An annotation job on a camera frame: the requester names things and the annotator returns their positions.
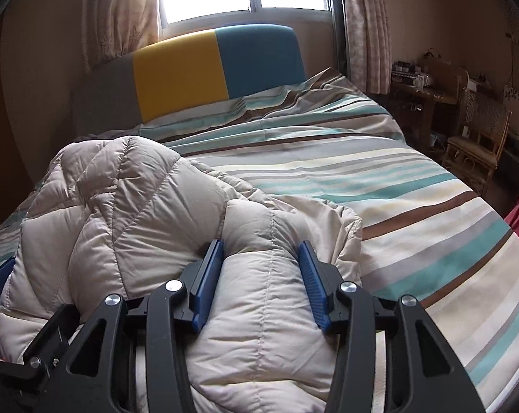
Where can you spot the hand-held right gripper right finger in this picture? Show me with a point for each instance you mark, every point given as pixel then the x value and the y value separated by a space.
pixel 313 286

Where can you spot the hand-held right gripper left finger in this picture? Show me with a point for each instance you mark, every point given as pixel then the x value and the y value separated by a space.
pixel 205 286

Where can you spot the beige quilted down jacket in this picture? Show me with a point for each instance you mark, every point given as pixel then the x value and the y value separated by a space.
pixel 126 206

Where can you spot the striped bed cover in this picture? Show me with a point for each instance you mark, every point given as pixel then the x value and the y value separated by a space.
pixel 371 189

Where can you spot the grey yellow blue headboard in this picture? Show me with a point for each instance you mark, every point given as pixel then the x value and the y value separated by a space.
pixel 177 77

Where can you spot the wooden desk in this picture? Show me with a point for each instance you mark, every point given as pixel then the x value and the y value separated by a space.
pixel 418 103

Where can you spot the wicker chair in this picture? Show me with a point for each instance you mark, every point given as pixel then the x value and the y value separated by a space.
pixel 479 137

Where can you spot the clutter on desk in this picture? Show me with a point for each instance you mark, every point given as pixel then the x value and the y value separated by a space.
pixel 412 75

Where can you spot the patterned curtain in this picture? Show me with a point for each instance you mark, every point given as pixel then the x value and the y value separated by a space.
pixel 121 13
pixel 367 26

